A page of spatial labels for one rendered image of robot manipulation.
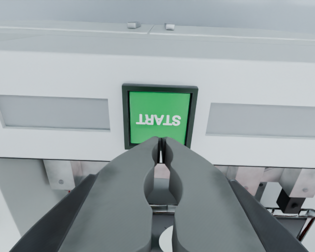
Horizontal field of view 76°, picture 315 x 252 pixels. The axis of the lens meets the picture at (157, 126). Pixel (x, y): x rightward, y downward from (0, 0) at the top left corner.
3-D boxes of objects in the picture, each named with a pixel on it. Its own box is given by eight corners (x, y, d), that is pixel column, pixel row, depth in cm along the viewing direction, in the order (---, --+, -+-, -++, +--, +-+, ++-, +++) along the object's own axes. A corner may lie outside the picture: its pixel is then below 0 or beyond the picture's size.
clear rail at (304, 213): (311, 212, 32) (318, 220, 30) (71, 205, 31) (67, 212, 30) (315, 206, 31) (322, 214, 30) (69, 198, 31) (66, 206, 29)
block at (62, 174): (83, 176, 30) (75, 191, 27) (59, 175, 30) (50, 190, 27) (74, 128, 26) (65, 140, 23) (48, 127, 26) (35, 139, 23)
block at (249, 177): (247, 181, 30) (255, 197, 27) (224, 181, 30) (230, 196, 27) (262, 135, 26) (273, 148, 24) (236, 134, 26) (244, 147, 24)
